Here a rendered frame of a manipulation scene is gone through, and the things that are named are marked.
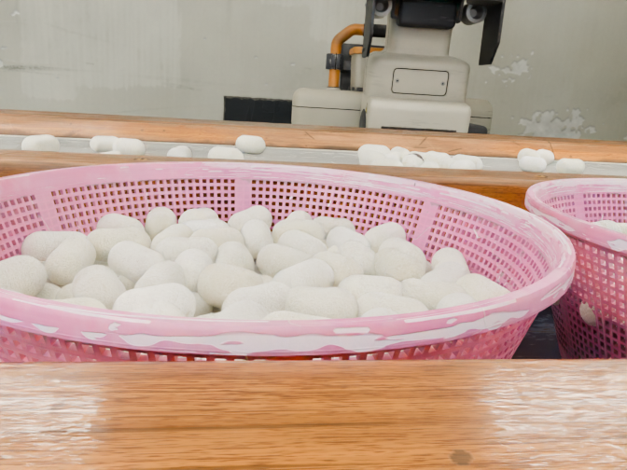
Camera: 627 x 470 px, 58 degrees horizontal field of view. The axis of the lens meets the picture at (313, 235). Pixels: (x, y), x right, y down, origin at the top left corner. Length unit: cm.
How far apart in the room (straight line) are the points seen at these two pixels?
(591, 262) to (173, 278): 19
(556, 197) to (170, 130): 51
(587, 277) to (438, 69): 103
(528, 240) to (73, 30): 265
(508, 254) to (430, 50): 105
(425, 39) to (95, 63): 180
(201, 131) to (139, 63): 200
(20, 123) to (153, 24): 197
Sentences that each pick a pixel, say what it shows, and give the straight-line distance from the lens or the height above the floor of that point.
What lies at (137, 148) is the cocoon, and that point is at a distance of 60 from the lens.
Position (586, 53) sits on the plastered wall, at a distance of 300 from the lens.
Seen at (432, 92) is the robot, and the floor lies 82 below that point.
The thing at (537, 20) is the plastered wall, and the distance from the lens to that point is 291.
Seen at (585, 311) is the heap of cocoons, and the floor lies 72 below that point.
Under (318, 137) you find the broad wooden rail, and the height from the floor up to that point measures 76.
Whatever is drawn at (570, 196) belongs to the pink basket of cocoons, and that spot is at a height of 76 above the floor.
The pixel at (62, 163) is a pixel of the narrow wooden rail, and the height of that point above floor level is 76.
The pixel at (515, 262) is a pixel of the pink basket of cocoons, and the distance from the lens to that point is 28.
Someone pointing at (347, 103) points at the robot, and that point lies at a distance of 152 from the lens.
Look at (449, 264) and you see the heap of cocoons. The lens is 28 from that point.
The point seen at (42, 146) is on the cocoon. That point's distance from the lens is 59.
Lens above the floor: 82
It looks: 15 degrees down
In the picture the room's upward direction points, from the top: 4 degrees clockwise
